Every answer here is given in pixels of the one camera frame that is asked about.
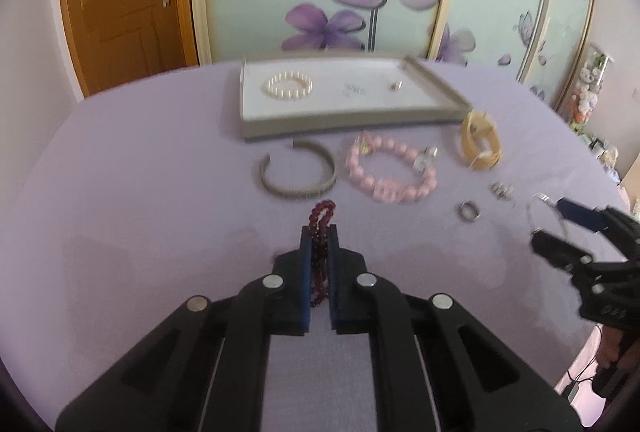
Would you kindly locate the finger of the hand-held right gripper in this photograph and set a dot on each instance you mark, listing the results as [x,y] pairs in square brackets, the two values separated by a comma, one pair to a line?
[557,249]
[580,215]

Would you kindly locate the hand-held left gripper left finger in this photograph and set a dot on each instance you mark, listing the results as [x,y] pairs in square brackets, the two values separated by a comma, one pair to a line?
[305,284]

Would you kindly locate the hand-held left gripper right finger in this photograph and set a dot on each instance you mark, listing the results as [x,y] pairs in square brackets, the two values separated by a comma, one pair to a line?
[334,284]

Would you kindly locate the thin silver hoop bangle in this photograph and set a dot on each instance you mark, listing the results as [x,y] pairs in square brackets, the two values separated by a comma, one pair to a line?
[537,197]

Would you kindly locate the silver cuff bangle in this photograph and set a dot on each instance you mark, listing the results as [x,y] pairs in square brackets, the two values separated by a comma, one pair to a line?
[280,190]

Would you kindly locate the grey jewelry tray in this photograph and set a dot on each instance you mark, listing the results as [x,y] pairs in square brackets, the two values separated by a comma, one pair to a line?
[325,111]

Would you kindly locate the person's right hand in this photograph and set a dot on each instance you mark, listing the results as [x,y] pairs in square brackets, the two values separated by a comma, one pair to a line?
[617,347]

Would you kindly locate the small silver ear studs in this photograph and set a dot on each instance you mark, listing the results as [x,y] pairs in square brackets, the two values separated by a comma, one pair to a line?
[501,190]

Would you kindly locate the plush toy bouquet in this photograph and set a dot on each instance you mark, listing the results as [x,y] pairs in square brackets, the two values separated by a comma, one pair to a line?
[587,87]

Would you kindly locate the small silver pendant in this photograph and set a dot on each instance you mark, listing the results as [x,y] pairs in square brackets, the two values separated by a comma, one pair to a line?
[395,85]

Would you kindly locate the floral sliding door wardrobe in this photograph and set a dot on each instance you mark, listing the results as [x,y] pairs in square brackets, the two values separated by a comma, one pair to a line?
[260,12]

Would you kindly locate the brown wooden door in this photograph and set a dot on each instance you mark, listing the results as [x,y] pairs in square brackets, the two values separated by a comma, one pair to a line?
[125,37]

